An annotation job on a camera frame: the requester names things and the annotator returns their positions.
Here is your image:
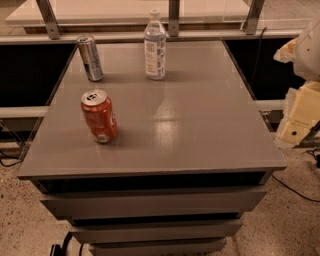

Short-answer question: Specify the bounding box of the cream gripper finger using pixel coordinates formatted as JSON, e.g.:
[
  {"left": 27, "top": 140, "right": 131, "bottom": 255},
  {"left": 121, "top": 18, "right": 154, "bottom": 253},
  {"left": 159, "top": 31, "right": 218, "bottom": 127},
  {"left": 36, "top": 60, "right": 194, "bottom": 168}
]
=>
[
  {"left": 273, "top": 38, "right": 297, "bottom": 63},
  {"left": 275, "top": 81, "right": 320, "bottom": 149}
]

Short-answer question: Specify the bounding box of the red coke can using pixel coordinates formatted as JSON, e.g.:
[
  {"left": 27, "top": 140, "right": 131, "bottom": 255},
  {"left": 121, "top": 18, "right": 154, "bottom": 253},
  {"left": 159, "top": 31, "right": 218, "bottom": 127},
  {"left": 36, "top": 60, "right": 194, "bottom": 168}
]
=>
[{"left": 81, "top": 89, "right": 118, "bottom": 143}]

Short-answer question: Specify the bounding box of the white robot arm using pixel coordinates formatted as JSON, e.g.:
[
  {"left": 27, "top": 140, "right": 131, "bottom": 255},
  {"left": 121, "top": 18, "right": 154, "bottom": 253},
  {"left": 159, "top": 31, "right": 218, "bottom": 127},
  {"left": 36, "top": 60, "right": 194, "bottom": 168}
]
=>
[{"left": 274, "top": 17, "right": 320, "bottom": 149}]

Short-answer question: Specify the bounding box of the silver energy drink can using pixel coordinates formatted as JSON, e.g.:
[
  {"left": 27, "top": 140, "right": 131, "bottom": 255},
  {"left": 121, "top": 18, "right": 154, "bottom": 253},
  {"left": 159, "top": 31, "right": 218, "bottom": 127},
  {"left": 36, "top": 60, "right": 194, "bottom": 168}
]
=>
[{"left": 77, "top": 35, "right": 103, "bottom": 82}]

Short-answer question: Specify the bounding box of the grey drawer cabinet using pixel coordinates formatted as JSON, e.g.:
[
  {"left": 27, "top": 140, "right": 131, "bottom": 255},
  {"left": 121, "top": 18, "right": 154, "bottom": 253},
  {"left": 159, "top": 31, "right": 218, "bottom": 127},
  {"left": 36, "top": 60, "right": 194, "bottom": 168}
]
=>
[{"left": 18, "top": 41, "right": 286, "bottom": 256}]

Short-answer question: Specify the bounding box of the clear plastic water bottle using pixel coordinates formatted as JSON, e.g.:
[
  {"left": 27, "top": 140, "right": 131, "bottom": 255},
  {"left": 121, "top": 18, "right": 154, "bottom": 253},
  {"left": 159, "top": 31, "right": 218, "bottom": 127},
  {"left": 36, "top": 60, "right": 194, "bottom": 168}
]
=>
[{"left": 144, "top": 9, "right": 166, "bottom": 80}]

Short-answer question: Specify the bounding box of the black cable behind table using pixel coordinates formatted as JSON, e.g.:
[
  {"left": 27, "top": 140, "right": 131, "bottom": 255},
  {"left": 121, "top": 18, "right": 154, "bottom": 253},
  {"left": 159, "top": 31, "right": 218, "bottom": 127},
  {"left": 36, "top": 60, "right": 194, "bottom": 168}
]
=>
[{"left": 251, "top": 26, "right": 268, "bottom": 83}]

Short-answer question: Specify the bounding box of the black cable right floor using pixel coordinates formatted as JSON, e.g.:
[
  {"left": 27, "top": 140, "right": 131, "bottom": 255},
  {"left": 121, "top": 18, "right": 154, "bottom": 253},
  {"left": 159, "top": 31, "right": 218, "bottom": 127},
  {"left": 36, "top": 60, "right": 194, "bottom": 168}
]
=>
[{"left": 271, "top": 174, "right": 320, "bottom": 203}]

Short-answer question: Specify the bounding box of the black cable floor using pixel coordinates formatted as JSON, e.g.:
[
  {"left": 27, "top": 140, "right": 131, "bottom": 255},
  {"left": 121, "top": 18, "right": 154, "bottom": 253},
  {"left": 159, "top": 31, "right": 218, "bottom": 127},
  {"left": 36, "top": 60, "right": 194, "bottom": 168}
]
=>
[
  {"left": 271, "top": 174, "right": 320, "bottom": 203},
  {"left": 0, "top": 120, "right": 28, "bottom": 168}
]

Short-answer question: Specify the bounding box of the metal railing frame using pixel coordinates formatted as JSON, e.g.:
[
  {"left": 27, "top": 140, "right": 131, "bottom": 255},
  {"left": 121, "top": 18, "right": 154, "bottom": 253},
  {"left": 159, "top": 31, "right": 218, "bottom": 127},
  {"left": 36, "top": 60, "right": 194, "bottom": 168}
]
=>
[{"left": 0, "top": 0, "right": 320, "bottom": 46}]

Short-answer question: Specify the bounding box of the black cable left floor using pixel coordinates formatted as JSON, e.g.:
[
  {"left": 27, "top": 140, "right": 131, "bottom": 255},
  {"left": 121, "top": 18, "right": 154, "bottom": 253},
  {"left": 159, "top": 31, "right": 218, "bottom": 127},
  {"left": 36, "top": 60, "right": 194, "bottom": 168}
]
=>
[{"left": 0, "top": 120, "right": 28, "bottom": 168}]

